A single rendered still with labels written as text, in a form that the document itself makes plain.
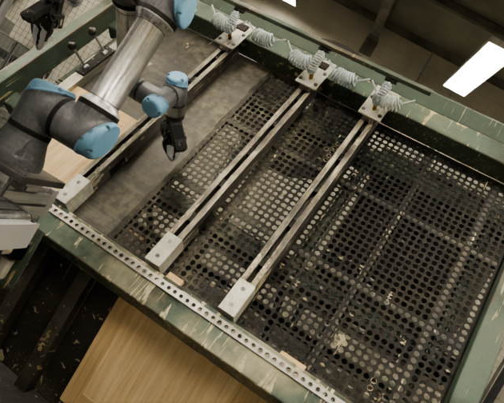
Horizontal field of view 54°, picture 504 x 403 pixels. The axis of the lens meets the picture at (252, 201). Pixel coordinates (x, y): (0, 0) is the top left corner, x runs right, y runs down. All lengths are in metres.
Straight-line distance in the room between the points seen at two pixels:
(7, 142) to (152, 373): 0.98
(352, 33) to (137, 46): 6.14
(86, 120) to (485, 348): 1.36
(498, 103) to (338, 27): 2.38
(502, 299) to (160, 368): 1.21
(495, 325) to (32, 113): 1.52
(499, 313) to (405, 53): 5.82
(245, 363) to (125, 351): 0.57
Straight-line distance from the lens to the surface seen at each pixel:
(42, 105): 1.39
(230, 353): 1.58
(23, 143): 1.40
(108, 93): 1.35
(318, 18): 7.43
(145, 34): 1.38
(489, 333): 1.81
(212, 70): 2.26
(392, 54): 7.35
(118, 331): 1.97
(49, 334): 2.08
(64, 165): 2.04
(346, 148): 2.03
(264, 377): 1.56
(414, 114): 2.17
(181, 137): 1.81
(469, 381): 1.72
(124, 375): 1.99
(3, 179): 1.38
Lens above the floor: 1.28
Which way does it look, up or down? 1 degrees down
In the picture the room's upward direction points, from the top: 30 degrees clockwise
